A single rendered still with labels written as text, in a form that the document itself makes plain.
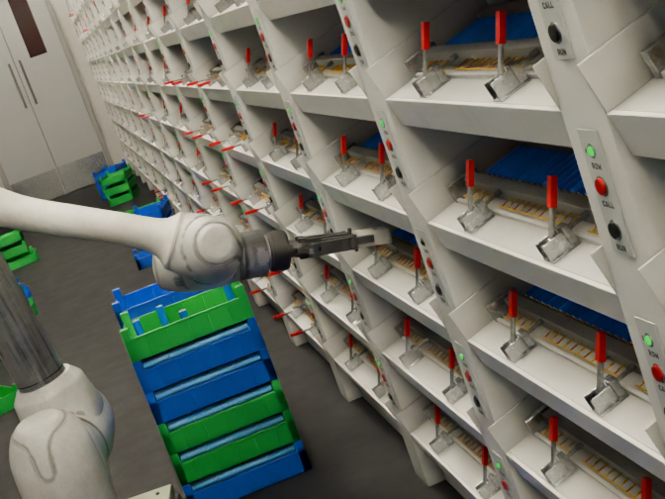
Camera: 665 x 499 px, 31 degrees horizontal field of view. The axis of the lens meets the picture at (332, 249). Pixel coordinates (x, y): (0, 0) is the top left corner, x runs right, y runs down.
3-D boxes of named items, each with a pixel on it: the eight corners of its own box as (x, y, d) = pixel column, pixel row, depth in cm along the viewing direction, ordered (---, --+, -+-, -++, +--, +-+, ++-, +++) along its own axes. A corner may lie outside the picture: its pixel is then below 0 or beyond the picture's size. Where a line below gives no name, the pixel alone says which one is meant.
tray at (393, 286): (461, 349, 189) (428, 303, 187) (363, 285, 248) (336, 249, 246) (560, 271, 192) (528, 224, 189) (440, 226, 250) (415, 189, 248)
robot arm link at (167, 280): (237, 288, 229) (245, 280, 216) (155, 301, 226) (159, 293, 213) (229, 233, 230) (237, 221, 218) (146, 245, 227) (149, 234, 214)
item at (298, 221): (352, 278, 257) (315, 227, 254) (295, 241, 315) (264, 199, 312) (427, 220, 259) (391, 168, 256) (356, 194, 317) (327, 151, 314)
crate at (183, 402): (156, 426, 281) (144, 395, 279) (154, 401, 300) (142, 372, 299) (278, 378, 284) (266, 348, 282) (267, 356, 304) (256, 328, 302)
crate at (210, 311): (132, 363, 277) (119, 332, 276) (131, 343, 297) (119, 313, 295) (254, 316, 281) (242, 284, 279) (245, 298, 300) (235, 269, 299)
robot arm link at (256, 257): (243, 284, 221) (275, 279, 222) (237, 236, 220) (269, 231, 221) (236, 276, 230) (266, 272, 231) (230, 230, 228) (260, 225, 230)
